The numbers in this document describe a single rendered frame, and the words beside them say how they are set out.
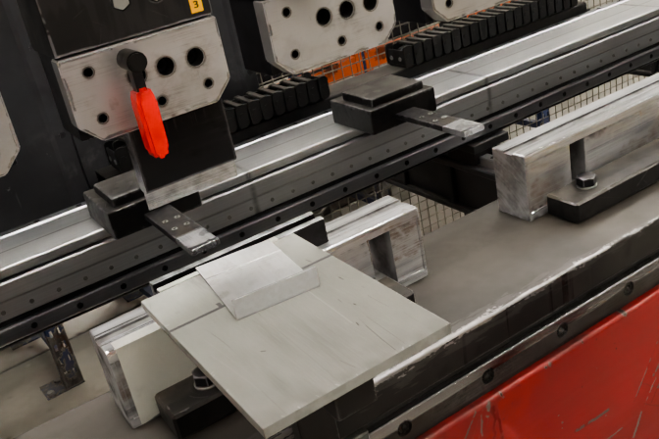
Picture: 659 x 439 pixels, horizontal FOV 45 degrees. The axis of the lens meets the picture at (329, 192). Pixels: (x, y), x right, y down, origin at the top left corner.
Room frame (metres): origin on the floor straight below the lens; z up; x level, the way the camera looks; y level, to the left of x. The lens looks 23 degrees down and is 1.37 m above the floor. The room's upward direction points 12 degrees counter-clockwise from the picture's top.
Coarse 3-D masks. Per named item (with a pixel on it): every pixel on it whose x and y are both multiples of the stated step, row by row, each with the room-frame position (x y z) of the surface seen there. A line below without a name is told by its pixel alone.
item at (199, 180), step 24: (168, 120) 0.74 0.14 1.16; (192, 120) 0.75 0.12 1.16; (216, 120) 0.76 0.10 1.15; (192, 144) 0.75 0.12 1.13; (216, 144) 0.76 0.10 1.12; (144, 168) 0.73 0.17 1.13; (168, 168) 0.74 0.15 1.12; (192, 168) 0.75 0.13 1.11; (216, 168) 0.77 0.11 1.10; (144, 192) 0.73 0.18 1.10; (168, 192) 0.74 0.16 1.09; (192, 192) 0.75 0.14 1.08
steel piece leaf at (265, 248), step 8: (248, 248) 0.76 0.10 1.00; (256, 248) 0.76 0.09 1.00; (264, 248) 0.75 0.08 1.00; (272, 248) 0.75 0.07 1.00; (232, 256) 0.75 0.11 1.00; (240, 256) 0.75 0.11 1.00; (248, 256) 0.74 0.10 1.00; (256, 256) 0.74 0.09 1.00; (264, 256) 0.74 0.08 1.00; (208, 264) 0.74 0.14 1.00; (216, 264) 0.74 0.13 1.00; (224, 264) 0.74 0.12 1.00; (232, 264) 0.73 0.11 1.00; (240, 264) 0.73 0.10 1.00; (200, 272) 0.73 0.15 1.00; (208, 272) 0.72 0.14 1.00; (216, 272) 0.72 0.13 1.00
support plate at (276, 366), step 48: (288, 240) 0.77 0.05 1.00; (192, 288) 0.70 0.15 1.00; (336, 288) 0.64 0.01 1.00; (384, 288) 0.63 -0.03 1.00; (192, 336) 0.61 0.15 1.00; (240, 336) 0.60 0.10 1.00; (288, 336) 0.58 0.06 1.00; (336, 336) 0.57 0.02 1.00; (384, 336) 0.55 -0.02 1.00; (432, 336) 0.54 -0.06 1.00; (240, 384) 0.53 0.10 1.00; (288, 384) 0.51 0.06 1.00; (336, 384) 0.50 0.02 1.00
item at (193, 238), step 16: (128, 176) 0.98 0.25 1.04; (96, 192) 0.97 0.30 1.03; (112, 192) 0.93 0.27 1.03; (128, 192) 0.92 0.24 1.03; (96, 208) 0.94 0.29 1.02; (112, 208) 0.91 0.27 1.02; (128, 208) 0.90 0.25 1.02; (144, 208) 0.91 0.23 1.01; (160, 208) 0.92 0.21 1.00; (176, 208) 0.93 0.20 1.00; (192, 208) 0.94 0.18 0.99; (112, 224) 0.89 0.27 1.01; (128, 224) 0.90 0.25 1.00; (144, 224) 0.91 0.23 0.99; (160, 224) 0.87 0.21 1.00; (176, 224) 0.86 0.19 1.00; (192, 224) 0.85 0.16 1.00; (176, 240) 0.82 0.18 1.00; (192, 240) 0.80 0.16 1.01; (208, 240) 0.80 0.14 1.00; (192, 256) 0.78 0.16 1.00
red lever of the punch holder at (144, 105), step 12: (120, 60) 0.67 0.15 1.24; (132, 60) 0.66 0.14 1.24; (144, 60) 0.66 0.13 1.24; (132, 72) 0.66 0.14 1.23; (132, 84) 0.67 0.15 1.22; (144, 84) 0.67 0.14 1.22; (132, 96) 0.67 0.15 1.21; (144, 96) 0.66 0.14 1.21; (132, 108) 0.67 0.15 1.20; (144, 108) 0.66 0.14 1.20; (156, 108) 0.67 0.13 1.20; (144, 120) 0.66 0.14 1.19; (156, 120) 0.66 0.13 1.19; (144, 132) 0.66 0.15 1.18; (156, 132) 0.66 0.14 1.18; (144, 144) 0.67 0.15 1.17; (156, 144) 0.66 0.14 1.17; (168, 144) 0.67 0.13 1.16; (156, 156) 0.66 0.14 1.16
